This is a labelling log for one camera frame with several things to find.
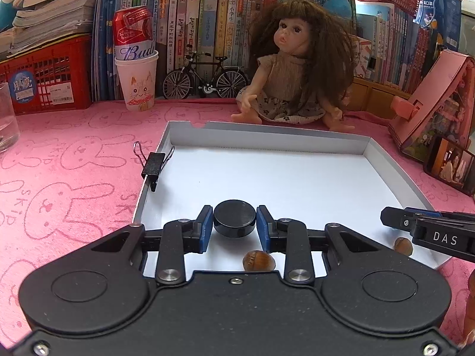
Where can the row of upright books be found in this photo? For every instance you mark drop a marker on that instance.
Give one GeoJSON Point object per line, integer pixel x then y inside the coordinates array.
{"type": "Point", "coordinates": [207, 18]}

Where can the pink wooden house model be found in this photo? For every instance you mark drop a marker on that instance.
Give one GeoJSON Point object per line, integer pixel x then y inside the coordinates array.
{"type": "Point", "coordinates": [438, 96]}

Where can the red beer can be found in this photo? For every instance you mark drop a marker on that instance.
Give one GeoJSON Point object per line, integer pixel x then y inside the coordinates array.
{"type": "Point", "coordinates": [133, 33]}

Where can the blue plush toy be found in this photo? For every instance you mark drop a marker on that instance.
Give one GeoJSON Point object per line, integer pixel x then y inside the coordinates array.
{"type": "Point", "coordinates": [339, 7]}

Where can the clear drinking glass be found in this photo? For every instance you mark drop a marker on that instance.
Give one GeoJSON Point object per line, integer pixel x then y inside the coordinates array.
{"type": "Point", "coordinates": [7, 118]}

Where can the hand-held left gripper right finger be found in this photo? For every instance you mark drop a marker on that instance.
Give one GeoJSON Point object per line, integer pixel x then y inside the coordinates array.
{"type": "Point", "coordinates": [264, 230]}

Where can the brown-haired doll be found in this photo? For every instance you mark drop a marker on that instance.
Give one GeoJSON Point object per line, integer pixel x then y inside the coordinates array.
{"type": "Point", "coordinates": [289, 66]}

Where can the white cardboard box lid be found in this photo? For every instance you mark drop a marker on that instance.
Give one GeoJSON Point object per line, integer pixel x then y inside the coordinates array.
{"type": "Point", "coordinates": [278, 178]}

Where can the stack of worn books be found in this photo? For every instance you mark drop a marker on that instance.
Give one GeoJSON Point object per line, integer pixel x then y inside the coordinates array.
{"type": "Point", "coordinates": [48, 11]}

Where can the wooden drawer box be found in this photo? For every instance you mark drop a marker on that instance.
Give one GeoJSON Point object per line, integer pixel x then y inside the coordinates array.
{"type": "Point", "coordinates": [374, 94]}

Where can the white cat-print paper cup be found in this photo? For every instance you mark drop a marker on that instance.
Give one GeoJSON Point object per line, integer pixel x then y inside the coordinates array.
{"type": "Point", "coordinates": [137, 85]}

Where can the pink rabbit-print cloth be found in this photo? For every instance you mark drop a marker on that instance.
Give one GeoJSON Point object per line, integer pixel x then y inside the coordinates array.
{"type": "Point", "coordinates": [74, 193]}

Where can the small black binder clip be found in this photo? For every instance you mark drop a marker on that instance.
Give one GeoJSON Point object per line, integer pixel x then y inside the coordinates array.
{"type": "Point", "coordinates": [154, 165]}

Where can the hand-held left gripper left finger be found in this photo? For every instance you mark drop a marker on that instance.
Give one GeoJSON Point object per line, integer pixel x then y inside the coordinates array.
{"type": "Point", "coordinates": [206, 230]}

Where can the person's right forearm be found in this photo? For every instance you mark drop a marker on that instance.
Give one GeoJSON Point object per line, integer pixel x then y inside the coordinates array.
{"type": "Point", "coordinates": [470, 304]}

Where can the smartphone with lit screen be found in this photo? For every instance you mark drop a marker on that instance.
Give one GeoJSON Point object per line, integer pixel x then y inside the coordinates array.
{"type": "Point", "coordinates": [451, 165]}

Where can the blue cardboard carton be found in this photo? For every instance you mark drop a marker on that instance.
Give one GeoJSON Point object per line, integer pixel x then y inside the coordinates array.
{"type": "Point", "coordinates": [441, 15]}

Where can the brown hazelnut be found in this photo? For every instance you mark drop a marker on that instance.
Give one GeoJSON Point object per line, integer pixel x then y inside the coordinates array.
{"type": "Point", "coordinates": [402, 246]}
{"type": "Point", "coordinates": [259, 259]}

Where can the black round puck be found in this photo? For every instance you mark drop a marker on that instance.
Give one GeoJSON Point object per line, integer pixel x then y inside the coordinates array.
{"type": "Point", "coordinates": [234, 217]}

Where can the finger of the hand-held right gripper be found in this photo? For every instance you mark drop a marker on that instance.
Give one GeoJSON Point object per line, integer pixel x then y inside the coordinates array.
{"type": "Point", "coordinates": [399, 220]}

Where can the red plastic crate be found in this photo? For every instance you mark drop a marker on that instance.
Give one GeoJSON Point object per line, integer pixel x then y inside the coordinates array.
{"type": "Point", "coordinates": [74, 66]}

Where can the black miniature bicycle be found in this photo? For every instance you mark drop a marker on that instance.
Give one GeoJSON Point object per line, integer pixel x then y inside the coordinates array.
{"type": "Point", "coordinates": [220, 58]}

